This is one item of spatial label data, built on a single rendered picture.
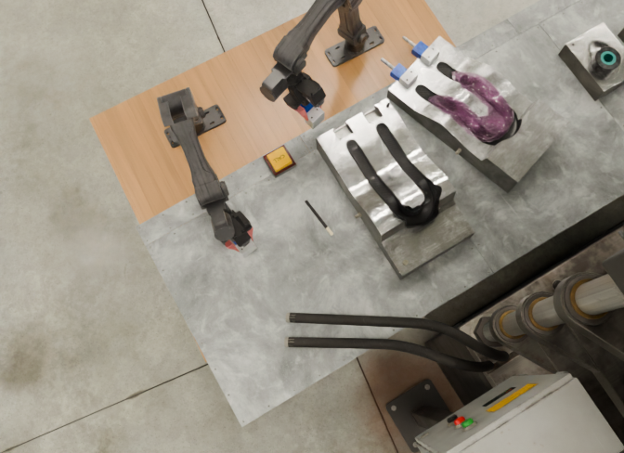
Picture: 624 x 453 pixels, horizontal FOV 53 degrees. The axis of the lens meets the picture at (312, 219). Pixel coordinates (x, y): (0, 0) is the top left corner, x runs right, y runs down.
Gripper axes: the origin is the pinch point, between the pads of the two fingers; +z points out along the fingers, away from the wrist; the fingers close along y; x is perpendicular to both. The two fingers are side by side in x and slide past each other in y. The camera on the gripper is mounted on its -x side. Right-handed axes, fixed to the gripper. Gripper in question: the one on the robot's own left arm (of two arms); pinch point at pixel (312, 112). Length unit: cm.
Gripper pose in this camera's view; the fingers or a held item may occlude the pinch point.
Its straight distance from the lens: 192.2
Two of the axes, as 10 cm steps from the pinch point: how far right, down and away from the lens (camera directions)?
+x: -6.0, -4.9, 6.4
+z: 3.6, 5.5, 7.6
